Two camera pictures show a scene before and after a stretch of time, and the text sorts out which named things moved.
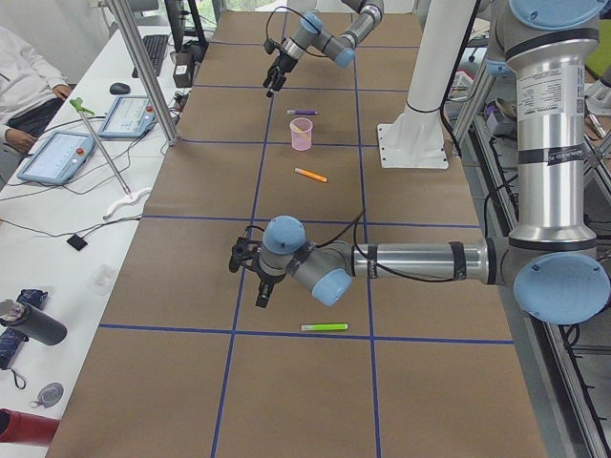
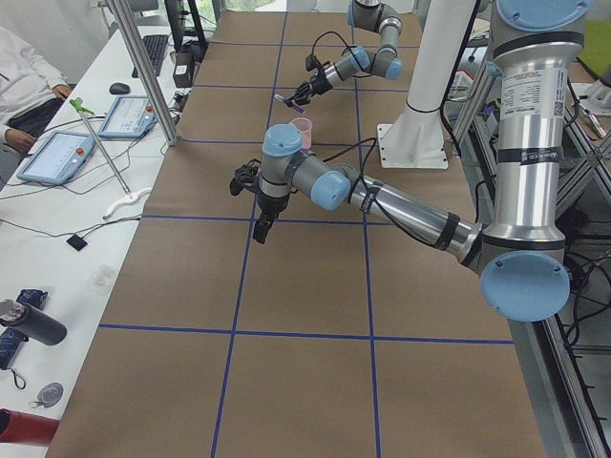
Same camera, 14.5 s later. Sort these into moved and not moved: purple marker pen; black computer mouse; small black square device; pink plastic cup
Moved: purple marker pen
Not moved: small black square device; black computer mouse; pink plastic cup
